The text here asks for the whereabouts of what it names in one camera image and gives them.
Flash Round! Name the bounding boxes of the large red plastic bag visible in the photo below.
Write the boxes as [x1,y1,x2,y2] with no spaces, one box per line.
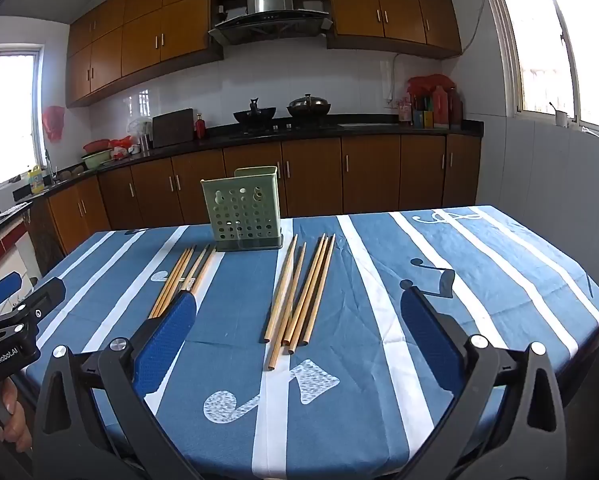
[407,74,455,100]

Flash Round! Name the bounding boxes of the person's left hand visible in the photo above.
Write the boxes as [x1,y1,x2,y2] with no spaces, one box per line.
[0,376,34,454]

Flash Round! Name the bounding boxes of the large sliding window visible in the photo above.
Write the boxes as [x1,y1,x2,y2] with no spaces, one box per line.
[487,0,599,141]

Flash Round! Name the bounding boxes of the black pot with lid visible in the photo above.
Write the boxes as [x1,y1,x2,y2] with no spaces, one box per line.
[286,93,331,118]

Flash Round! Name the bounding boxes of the row of condiment bottles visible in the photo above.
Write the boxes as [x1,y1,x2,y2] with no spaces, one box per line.
[398,86,464,129]

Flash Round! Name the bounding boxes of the black kitchen countertop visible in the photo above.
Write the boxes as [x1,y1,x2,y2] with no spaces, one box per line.
[0,117,484,241]

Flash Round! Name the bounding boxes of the hanging red plastic bag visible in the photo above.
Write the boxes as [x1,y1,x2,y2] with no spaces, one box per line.
[42,106,66,142]

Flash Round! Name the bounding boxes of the brown lower kitchen cabinets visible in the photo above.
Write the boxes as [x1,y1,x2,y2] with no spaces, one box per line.
[30,132,481,261]

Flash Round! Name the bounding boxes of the black gas stove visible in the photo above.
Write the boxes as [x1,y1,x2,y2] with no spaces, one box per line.
[230,119,331,138]

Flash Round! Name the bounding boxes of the steel range hood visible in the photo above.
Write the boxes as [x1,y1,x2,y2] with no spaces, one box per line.
[208,0,333,46]

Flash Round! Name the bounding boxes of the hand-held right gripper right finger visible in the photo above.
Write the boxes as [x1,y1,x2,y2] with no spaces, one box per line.
[400,285,567,480]

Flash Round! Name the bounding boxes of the kitchen window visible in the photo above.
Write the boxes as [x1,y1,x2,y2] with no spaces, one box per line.
[0,45,45,196]

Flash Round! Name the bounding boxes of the brown upper wall cabinets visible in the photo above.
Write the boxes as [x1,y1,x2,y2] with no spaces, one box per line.
[66,0,225,108]
[326,0,463,58]

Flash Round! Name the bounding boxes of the black wok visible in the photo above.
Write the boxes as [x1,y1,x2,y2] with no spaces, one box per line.
[233,98,278,125]

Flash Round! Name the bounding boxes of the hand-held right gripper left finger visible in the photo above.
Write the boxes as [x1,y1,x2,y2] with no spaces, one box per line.
[32,291,205,480]

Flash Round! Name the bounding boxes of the blue white striped tablecloth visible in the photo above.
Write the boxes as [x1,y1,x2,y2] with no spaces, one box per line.
[22,205,599,480]

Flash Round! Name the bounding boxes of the wooden chopstick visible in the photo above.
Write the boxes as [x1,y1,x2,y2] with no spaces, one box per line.
[178,244,211,292]
[190,247,217,296]
[300,233,337,347]
[148,247,192,319]
[282,233,327,346]
[288,235,331,355]
[160,246,200,314]
[264,234,299,344]
[266,242,307,372]
[154,245,197,319]

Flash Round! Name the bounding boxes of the green perforated utensil holder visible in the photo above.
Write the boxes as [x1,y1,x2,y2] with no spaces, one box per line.
[201,165,284,252]

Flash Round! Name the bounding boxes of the green basin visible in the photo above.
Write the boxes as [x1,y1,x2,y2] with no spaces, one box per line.
[82,150,114,170]

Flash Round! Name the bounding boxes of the dark cutting board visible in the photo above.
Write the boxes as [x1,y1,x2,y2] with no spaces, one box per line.
[152,108,195,148]

